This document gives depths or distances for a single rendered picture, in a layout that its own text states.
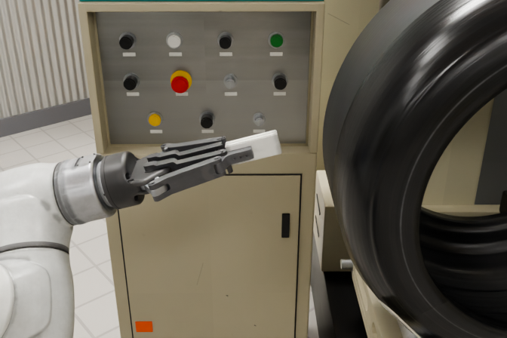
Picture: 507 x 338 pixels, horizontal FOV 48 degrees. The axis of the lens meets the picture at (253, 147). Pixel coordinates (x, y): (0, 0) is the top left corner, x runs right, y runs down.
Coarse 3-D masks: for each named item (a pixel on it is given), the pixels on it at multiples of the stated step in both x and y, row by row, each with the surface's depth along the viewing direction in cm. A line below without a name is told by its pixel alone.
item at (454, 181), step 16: (480, 112) 102; (464, 128) 104; (480, 128) 104; (464, 144) 105; (480, 144) 105; (448, 160) 106; (464, 160) 106; (480, 160) 106; (432, 176) 108; (448, 176) 108; (464, 176) 108; (432, 192) 109; (448, 192) 109; (464, 192) 109
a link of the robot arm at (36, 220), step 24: (24, 168) 77; (48, 168) 76; (0, 192) 75; (24, 192) 74; (48, 192) 74; (0, 216) 73; (24, 216) 73; (48, 216) 74; (0, 240) 72; (24, 240) 72; (48, 240) 73
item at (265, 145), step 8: (264, 136) 75; (272, 136) 74; (232, 144) 75; (240, 144) 75; (248, 144) 75; (256, 144) 75; (264, 144) 75; (272, 144) 75; (256, 152) 75; (264, 152) 75; (272, 152) 75; (280, 152) 75; (248, 160) 76
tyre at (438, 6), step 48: (432, 0) 68; (480, 0) 61; (384, 48) 69; (432, 48) 62; (480, 48) 59; (336, 96) 80; (384, 96) 65; (432, 96) 61; (480, 96) 61; (336, 144) 74; (384, 144) 65; (432, 144) 63; (336, 192) 73; (384, 192) 66; (384, 240) 69; (432, 240) 100; (480, 240) 100; (384, 288) 74; (432, 288) 71; (480, 288) 94; (432, 336) 78; (480, 336) 75
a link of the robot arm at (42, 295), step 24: (0, 264) 69; (24, 264) 70; (48, 264) 72; (0, 288) 66; (24, 288) 67; (48, 288) 70; (72, 288) 74; (0, 312) 65; (24, 312) 66; (48, 312) 68; (72, 312) 73; (0, 336) 65; (24, 336) 66; (48, 336) 68; (72, 336) 72
